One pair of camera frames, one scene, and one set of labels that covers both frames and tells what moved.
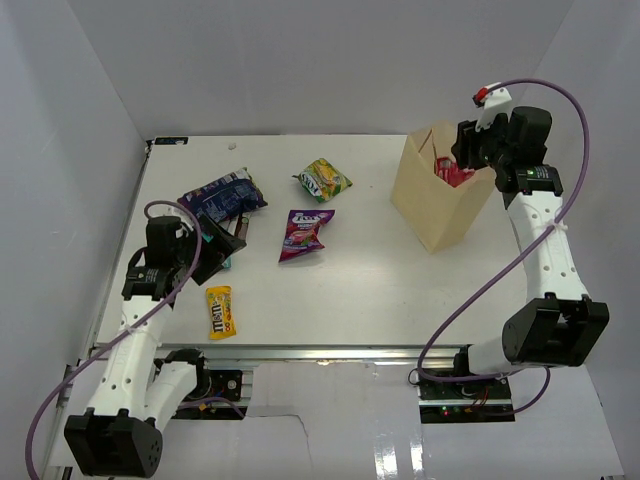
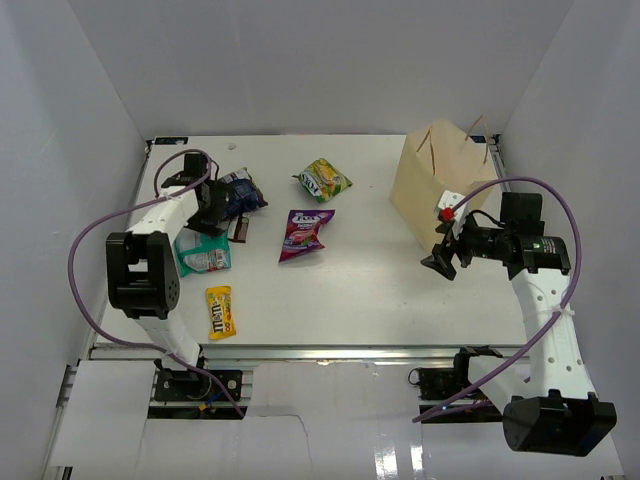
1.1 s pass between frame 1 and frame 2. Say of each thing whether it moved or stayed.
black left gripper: moved
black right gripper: moved
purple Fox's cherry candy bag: stayed
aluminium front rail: stayed
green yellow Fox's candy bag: stayed
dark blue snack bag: stayed
